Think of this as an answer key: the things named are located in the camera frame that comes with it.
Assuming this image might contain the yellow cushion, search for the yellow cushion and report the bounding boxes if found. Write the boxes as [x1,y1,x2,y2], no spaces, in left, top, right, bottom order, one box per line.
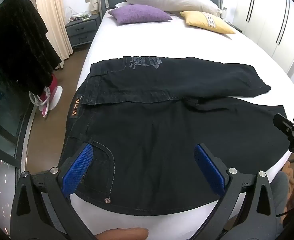
[179,11,237,35]

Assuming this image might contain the purple cushion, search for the purple cushion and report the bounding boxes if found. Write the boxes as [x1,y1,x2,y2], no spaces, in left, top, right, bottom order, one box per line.
[108,4,173,25]

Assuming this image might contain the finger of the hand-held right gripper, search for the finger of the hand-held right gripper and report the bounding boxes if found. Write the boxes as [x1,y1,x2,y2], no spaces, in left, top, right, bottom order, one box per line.
[273,114,294,140]

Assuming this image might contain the clear acrylic box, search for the clear acrylic box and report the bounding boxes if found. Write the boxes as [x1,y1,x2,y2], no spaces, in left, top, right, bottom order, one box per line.
[67,6,92,22]

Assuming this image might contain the cream curtain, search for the cream curtain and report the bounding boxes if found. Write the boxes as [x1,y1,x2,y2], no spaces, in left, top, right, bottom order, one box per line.
[28,0,74,69]

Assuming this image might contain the white bed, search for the white bed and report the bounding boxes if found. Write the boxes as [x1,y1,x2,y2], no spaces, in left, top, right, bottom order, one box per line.
[69,12,294,233]

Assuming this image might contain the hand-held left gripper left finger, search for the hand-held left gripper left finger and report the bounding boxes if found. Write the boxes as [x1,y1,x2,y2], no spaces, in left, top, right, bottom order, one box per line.
[10,143,97,240]

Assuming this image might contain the grey nightstand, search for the grey nightstand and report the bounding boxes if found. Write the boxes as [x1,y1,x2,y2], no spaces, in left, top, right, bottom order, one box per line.
[65,14,101,47]

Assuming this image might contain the pink and white floor appliance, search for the pink and white floor appliance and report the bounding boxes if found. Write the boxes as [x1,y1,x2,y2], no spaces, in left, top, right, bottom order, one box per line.
[29,74,64,118]

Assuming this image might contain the black hanging garment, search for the black hanging garment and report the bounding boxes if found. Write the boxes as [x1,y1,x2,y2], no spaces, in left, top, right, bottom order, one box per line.
[0,0,62,97]

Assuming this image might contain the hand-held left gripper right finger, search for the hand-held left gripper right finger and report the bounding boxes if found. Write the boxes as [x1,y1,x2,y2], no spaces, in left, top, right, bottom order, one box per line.
[194,144,286,240]

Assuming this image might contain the person's left hand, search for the person's left hand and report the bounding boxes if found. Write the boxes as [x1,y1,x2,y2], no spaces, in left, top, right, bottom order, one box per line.
[94,227,148,240]

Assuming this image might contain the black denim pants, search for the black denim pants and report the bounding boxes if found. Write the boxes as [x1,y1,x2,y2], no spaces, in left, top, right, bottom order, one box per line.
[59,56,294,217]

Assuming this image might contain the white wardrobe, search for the white wardrobe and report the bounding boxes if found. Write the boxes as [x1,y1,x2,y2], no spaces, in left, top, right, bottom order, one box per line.
[233,0,294,80]

